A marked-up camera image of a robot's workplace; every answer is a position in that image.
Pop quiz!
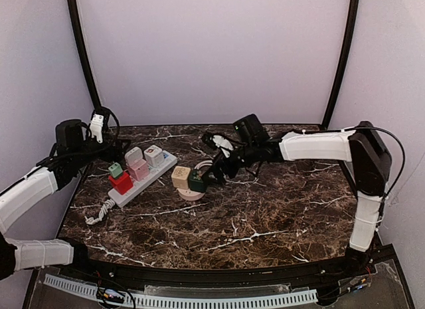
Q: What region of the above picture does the dark green cube adapter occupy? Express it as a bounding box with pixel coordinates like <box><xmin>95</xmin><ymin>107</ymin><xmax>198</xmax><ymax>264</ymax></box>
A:
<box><xmin>189</xmin><ymin>169</ymin><xmax>207</xmax><ymax>193</ymax></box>

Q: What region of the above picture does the mint green usb charger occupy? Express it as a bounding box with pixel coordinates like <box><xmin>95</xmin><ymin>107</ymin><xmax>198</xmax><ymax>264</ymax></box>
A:
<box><xmin>108</xmin><ymin>162</ymin><xmax>124</xmax><ymax>179</ymax></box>

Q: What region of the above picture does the pink cube socket adapter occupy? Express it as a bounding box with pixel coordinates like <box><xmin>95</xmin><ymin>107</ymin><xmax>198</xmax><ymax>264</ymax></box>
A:
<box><xmin>127</xmin><ymin>159</ymin><xmax>149</xmax><ymax>181</ymax></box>

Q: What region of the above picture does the white cube tiger adapter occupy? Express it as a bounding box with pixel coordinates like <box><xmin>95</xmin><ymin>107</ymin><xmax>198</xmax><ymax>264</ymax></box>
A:
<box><xmin>143</xmin><ymin>145</ymin><xmax>165</xmax><ymax>167</ymax></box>

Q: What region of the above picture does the pink round socket hub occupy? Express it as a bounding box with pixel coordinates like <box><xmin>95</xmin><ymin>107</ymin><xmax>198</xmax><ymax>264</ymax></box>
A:
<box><xmin>177</xmin><ymin>189</ymin><xmax>205</xmax><ymax>201</ymax></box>

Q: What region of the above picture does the red cube socket adapter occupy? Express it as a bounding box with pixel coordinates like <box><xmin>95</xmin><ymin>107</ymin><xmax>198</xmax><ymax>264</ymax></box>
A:
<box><xmin>108</xmin><ymin>172</ymin><xmax>133</xmax><ymax>195</ymax></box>

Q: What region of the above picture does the beige cube adapter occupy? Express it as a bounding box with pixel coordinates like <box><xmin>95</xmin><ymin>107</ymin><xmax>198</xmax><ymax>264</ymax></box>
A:
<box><xmin>171</xmin><ymin>166</ymin><xmax>191</xmax><ymax>190</ymax></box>

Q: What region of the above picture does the white power strip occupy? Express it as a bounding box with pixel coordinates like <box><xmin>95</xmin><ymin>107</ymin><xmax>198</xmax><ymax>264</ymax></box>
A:
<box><xmin>108</xmin><ymin>150</ymin><xmax>177</xmax><ymax>208</ymax></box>

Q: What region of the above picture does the small white adapter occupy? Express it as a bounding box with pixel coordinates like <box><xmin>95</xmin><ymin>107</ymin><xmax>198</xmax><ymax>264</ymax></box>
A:
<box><xmin>125</xmin><ymin>147</ymin><xmax>143</xmax><ymax>165</ymax></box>

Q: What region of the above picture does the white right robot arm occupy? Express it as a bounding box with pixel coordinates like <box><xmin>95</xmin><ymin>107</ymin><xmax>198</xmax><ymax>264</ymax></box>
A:
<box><xmin>201</xmin><ymin>114</ymin><xmax>395</xmax><ymax>253</ymax></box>

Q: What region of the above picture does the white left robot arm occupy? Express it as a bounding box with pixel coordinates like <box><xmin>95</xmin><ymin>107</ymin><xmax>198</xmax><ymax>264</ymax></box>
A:
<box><xmin>1</xmin><ymin>114</ymin><xmax>131</xmax><ymax>279</ymax></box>

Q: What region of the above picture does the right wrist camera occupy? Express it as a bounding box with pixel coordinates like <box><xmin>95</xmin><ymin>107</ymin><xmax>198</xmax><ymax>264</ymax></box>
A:
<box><xmin>201</xmin><ymin>132</ymin><xmax>234</xmax><ymax>158</ymax></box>

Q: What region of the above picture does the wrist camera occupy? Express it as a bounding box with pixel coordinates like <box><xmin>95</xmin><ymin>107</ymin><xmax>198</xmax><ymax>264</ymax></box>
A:
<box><xmin>201</xmin><ymin>132</ymin><xmax>234</xmax><ymax>158</ymax></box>
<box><xmin>88</xmin><ymin>107</ymin><xmax>112</xmax><ymax>144</ymax></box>

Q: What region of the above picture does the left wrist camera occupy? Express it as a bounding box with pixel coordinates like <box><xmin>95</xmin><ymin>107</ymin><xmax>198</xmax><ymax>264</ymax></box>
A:
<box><xmin>88</xmin><ymin>107</ymin><xmax>112</xmax><ymax>144</ymax></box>

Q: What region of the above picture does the white power strip cable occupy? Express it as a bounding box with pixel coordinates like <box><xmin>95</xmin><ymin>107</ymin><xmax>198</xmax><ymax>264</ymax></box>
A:
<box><xmin>85</xmin><ymin>199</ymin><xmax>116</xmax><ymax>226</ymax></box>

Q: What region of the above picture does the black front frame rail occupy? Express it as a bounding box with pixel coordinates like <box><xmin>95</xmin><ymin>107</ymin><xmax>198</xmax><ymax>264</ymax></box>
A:
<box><xmin>59</xmin><ymin>235</ymin><xmax>396</xmax><ymax>290</ymax></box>

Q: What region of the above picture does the light blue cable duct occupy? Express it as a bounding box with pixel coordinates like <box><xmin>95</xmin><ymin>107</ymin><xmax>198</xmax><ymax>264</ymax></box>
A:
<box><xmin>43</xmin><ymin>274</ymin><xmax>318</xmax><ymax>308</ymax></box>

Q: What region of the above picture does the black right corner post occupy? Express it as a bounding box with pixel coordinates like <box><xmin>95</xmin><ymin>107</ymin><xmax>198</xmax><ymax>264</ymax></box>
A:
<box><xmin>321</xmin><ymin>0</ymin><xmax>359</xmax><ymax>129</ymax></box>

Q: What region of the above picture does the black corner frame post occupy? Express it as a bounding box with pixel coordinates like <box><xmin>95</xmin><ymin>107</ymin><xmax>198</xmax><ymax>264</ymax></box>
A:
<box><xmin>66</xmin><ymin>0</ymin><xmax>102</xmax><ymax>110</ymax></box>

